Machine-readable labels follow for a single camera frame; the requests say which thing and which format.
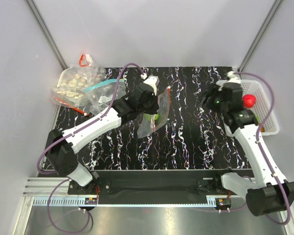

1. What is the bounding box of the green round fruit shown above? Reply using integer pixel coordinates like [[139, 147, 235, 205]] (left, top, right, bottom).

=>
[[144, 114, 159, 121]]

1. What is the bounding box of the red apple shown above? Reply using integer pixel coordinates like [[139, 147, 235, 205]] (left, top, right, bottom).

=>
[[242, 94, 256, 109]]

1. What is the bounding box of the clear bag orange zipper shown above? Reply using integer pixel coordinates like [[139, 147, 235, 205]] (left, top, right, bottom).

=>
[[137, 86, 171, 139]]

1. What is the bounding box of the white plastic basket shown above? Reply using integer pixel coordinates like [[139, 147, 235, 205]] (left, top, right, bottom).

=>
[[241, 79, 280, 136]]

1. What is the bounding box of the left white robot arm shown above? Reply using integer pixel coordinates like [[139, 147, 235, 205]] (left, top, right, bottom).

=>
[[44, 80, 159, 194]]

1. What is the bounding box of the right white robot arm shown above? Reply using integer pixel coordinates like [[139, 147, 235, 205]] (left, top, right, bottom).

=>
[[201, 80, 294, 216]]

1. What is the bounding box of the clear bag teal zipper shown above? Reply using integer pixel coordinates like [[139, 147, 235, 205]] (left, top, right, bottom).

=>
[[84, 79, 117, 115]]

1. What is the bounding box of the small bag orange zipper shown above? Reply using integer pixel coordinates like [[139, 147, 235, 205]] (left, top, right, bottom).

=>
[[78, 54, 99, 69]]

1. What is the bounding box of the bag of round biscuits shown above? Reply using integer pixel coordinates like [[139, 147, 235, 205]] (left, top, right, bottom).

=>
[[52, 66, 106, 116]]

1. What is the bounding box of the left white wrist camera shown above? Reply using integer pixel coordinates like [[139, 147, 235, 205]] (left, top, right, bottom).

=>
[[143, 75, 159, 95]]

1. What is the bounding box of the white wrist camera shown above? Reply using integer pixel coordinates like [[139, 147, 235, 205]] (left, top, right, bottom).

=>
[[143, 75, 159, 95], [216, 71, 241, 92]]

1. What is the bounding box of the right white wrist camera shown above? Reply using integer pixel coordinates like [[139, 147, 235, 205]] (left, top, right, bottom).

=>
[[216, 71, 241, 92]]

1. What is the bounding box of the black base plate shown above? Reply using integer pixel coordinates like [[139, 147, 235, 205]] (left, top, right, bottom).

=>
[[68, 170, 242, 205]]

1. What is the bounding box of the white slotted cable duct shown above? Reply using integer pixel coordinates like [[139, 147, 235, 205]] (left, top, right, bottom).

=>
[[33, 197, 218, 208]]

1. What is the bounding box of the right aluminium frame post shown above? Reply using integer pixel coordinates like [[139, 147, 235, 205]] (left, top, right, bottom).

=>
[[237, 0, 284, 72]]

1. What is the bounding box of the aluminium frame post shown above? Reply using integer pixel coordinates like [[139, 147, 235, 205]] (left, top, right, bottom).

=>
[[237, 0, 284, 72], [25, 0, 68, 70]]

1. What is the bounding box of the left aluminium frame post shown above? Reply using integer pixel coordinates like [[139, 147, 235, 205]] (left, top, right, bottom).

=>
[[25, 0, 68, 70]]

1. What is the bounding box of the front aluminium rail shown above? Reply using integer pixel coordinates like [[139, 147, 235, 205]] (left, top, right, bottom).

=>
[[22, 177, 290, 198]]

